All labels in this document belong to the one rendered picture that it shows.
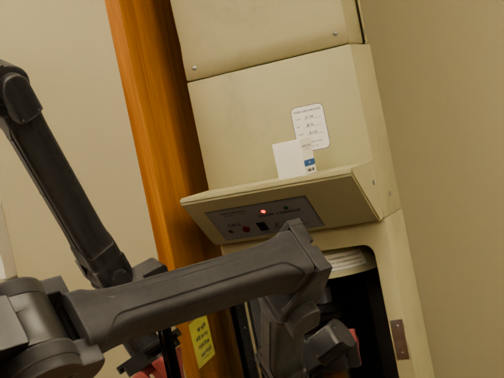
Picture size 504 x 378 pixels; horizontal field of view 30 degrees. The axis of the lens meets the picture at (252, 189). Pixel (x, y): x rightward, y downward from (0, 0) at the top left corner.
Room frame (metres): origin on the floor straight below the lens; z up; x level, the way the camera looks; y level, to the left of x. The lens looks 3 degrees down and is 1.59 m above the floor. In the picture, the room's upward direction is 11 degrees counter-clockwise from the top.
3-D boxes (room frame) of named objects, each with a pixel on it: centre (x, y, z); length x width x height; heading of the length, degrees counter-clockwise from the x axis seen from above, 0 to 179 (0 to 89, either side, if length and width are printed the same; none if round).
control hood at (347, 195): (1.60, -0.04, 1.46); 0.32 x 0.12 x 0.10; 65
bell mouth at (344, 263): (1.74, -0.13, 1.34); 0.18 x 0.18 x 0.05
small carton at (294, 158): (1.58, -0.08, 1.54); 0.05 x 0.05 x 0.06; 65
